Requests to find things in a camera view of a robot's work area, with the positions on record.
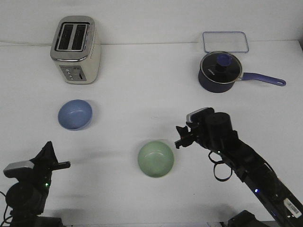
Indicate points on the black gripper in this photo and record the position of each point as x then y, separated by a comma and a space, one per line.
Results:
43, 171
192, 132

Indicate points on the green bowl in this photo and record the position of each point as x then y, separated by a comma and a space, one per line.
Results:
155, 159

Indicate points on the blue bowl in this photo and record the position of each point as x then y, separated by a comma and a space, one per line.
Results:
75, 115

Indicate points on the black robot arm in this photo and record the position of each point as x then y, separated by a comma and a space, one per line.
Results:
213, 131
27, 197

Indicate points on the glass pot lid purple knob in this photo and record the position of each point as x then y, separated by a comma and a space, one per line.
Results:
221, 67

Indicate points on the clear container lid blue rim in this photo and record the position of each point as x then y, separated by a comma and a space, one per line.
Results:
227, 41

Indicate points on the cream silver two-slot toaster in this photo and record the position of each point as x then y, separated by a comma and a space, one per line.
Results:
75, 51

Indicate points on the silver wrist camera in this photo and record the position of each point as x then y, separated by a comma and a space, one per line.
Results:
19, 170
197, 114

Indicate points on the dark blue saucepan purple handle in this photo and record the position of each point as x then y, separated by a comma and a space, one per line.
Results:
220, 88

